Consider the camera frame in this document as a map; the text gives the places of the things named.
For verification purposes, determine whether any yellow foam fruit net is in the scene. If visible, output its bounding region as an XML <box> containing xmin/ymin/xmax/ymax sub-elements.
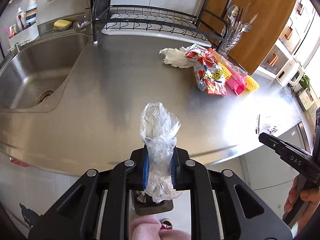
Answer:
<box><xmin>245</xmin><ymin>75</ymin><xmax>259</xmax><ymax>92</ymax></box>

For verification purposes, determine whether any pink snack bag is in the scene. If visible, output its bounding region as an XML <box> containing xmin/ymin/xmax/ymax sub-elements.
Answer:
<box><xmin>208</xmin><ymin>48</ymin><xmax>247</xmax><ymax>95</ymax></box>

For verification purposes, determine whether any red snack wrapper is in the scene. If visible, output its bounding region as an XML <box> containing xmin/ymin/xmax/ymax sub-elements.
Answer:
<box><xmin>184</xmin><ymin>44</ymin><xmax>227</xmax><ymax>96</ymax></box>

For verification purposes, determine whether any clear plastic bag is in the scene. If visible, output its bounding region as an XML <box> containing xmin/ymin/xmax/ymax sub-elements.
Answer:
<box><xmin>140</xmin><ymin>102</ymin><xmax>181</xmax><ymax>203</ymax></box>

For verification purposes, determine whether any black trash bin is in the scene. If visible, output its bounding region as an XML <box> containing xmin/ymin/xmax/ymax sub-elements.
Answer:
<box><xmin>132</xmin><ymin>191</ymin><xmax>174</xmax><ymax>216</ymax></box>

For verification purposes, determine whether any steel kitchen sink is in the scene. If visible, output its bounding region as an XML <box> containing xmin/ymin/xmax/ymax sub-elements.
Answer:
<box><xmin>1</xmin><ymin>33</ymin><xmax>89</xmax><ymax>113</ymax></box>

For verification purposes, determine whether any person's right hand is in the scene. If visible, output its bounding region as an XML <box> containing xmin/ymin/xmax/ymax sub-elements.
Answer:
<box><xmin>284</xmin><ymin>175</ymin><xmax>319</xmax><ymax>235</ymax></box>

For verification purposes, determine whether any pink fleece garment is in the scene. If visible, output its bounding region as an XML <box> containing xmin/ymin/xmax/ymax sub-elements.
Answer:
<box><xmin>129</xmin><ymin>215</ymin><xmax>191</xmax><ymax>239</ymax></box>

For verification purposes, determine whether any white kettle appliance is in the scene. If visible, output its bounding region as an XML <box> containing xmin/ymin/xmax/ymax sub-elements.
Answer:
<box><xmin>276</xmin><ymin>59</ymin><xmax>304</xmax><ymax>87</ymax></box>

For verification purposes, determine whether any red box on floor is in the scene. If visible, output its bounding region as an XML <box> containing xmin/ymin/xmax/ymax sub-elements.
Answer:
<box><xmin>9</xmin><ymin>157</ymin><xmax>29</xmax><ymax>167</ymax></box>

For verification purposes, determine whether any red slipper shoe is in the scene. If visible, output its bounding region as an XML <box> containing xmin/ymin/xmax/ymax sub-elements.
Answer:
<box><xmin>160</xmin><ymin>218</ymin><xmax>174</xmax><ymax>230</ymax></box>

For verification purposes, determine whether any glass cutlery holder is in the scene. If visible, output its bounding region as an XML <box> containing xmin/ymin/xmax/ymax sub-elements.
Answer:
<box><xmin>219</xmin><ymin>27</ymin><xmax>242</xmax><ymax>59</ymax></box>

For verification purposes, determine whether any white tissue near rack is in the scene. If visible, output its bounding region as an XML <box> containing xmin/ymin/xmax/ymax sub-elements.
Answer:
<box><xmin>159</xmin><ymin>47</ymin><xmax>193</xmax><ymax>68</ymax></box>

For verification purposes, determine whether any yellow sponge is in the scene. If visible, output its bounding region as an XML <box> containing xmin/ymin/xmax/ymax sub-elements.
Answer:
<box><xmin>53</xmin><ymin>19</ymin><xmax>72</xmax><ymax>31</ymax></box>

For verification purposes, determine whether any black wire dish rack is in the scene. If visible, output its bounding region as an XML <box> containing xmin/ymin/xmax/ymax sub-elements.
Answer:
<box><xmin>91</xmin><ymin>0</ymin><xmax>231</xmax><ymax>50</ymax></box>

